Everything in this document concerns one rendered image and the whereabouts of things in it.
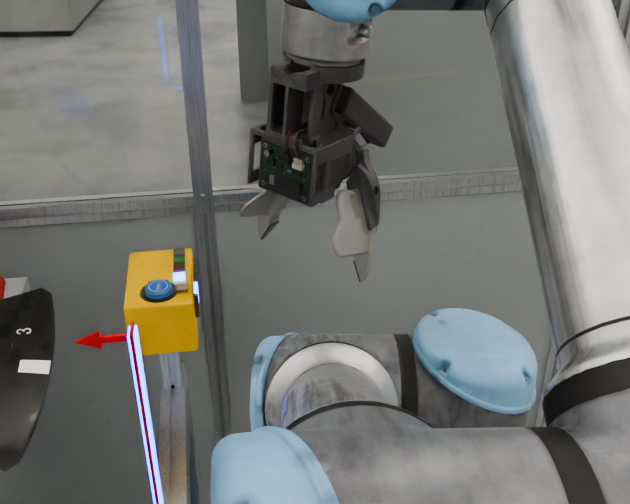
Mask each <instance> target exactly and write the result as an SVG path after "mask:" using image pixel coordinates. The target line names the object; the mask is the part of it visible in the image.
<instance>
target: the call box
mask: <svg viewBox="0 0 630 504"><path fill-rule="evenodd" d="M173 257H174V255H173V249H171V250H158V251H145V252H132V253H130V255H129V262H128V272H127V281H126V290H125V300H124V309H123V310H124V316H125V322H126V328H127V333H128V326H130V323H131V322H134V325H137V328H138V335H139V341H140V348H141V355H142V356H143V355H154V354H164V353H175V352H185V351H195V350H197V349H198V329H197V326H198V321H197V317H196V315H195V305H194V280H193V254H192V250H191V248H185V281H173V273H174V272H173V265H174V264H173ZM154 280H169V282H170V283H171V284H172V289H173V292H172V294H171V295H169V296H168V297H165V298H162V299H151V298H148V297H146V295H145V289H144V288H145V286H146V285H147V284H148V281H154ZM184 283H188V292H187V293H176V284H184Z"/></svg>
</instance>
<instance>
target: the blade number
mask: <svg viewBox="0 0 630 504"><path fill-rule="evenodd" d="M35 332H36V323H33V324H24V325H16V326H11V335H10V339H18V338H33V337H35Z"/></svg>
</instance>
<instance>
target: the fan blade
mask: <svg viewBox="0 0 630 504"><path fill-rule="evenodd" d="M33 323H36V332H35V337H33V338H18V339H10V335H11V326H16V325H24V324H33ZM54 348H55V313H54V305H53V299H52V295H51V293H50V292H49V291H47V290H45V289H43V288H39V289H35V290H32V291H29V292H25V293H22V294H18V295H15V296H11V297H8V298H4V299H0V470H2V471H7V470H9V469H10V468H12V467H14V466H15V465H17V464H19V462H20V461H21V459H22V457H23V455H24V453H25V451H26V449H27V446H28V444H29V442H30V439H31V437H32V435H33V432H34V430H35V427H36V424H37V422H38V419H39V416H40V413H41V410H42V407H43V404H44V400H45V397H46V393H47V389H48V385H49V381H50V376H51V371H52V365H53V358H54ZM20 360H47V361H51V363H50V369H49V374H41V373H25V372H18V369H19V364H20Z"/></svg>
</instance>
